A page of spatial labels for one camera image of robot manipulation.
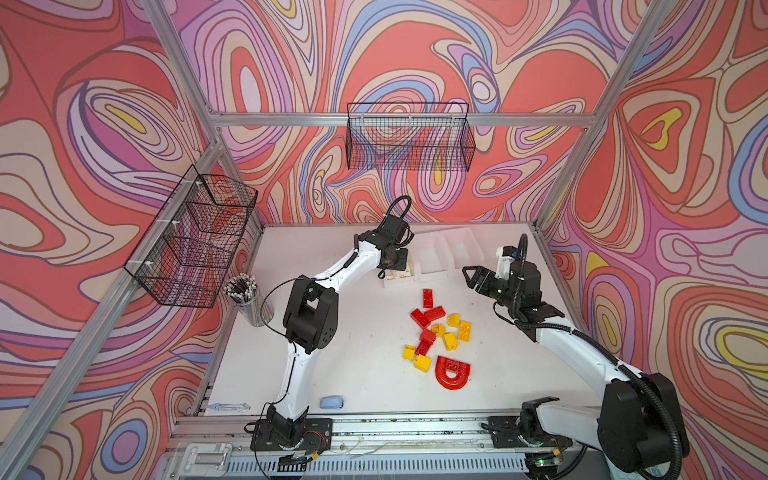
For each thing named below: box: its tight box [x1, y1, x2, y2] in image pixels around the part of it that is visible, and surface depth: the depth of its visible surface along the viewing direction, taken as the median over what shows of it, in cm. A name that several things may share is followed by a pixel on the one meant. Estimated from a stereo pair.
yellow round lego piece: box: [431, 324, 447, 337], surface depth 92 cm
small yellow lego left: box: [402, 345, 416, 361], surface depth 88 cm
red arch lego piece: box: [435, 355, 471, 390], surface depth 84 cm
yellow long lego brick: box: [458, 321, 472, 343], surface depth 92 cm
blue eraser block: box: [319, 395, 344, 410], surface depth 78 cm
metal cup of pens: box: [224, 272, 275, 327], surface depth 84 cm
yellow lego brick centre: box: [444, 333, 459, 352], surface depth 90 cm
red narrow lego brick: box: [416, 328, 436, 356], surface depth 90 cm
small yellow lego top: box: [447, 314, 461, 328], surface depth 95 cm
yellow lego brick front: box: [413, 354, 432, 373], surface depth 85 cm
